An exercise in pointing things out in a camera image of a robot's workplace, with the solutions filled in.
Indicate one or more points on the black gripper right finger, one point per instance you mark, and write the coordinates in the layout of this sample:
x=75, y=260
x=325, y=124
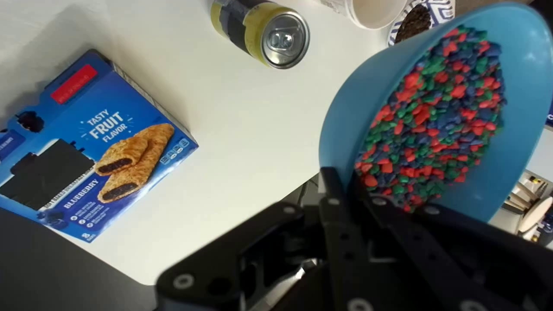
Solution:
x=450, y=262

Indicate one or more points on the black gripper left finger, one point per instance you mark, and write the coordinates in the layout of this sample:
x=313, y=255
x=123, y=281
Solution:
x=237, y=269

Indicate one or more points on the blue bowl with colourful candy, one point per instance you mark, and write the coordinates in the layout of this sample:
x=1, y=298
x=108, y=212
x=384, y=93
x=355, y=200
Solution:
x=448, y=117

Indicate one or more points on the white plastic knife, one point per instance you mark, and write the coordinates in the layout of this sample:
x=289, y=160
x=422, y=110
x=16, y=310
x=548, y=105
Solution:
x=535, y=215

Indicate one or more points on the blue patterned paper plate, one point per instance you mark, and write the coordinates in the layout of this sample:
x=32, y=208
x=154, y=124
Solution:
x=528, y=191

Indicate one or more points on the blue fruit bar box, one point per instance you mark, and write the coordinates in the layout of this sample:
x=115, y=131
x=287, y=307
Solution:
x=89, y=148

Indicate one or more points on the paper plate with brown food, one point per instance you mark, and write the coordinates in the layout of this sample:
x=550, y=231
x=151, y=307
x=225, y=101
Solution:
x=420, y=17

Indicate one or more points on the patterned paper cup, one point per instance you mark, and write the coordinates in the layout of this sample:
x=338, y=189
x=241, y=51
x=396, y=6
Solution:
x=367, y=15

